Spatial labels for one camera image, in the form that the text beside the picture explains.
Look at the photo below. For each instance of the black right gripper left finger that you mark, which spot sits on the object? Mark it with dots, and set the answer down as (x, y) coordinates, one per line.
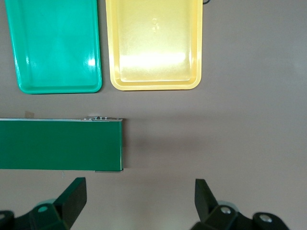
(72, 198)

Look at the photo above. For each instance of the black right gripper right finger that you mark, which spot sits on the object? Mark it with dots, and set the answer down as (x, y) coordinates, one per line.
(204, 201)

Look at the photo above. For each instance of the green belt mini conveyor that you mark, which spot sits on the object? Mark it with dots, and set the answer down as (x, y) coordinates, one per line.
(60, 146)

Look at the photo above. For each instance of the green plastic tray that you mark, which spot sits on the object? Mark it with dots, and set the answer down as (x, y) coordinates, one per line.
(55, 43)

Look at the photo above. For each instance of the yellow plastic tray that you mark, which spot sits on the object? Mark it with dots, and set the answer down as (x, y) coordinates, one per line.
(153, 36)

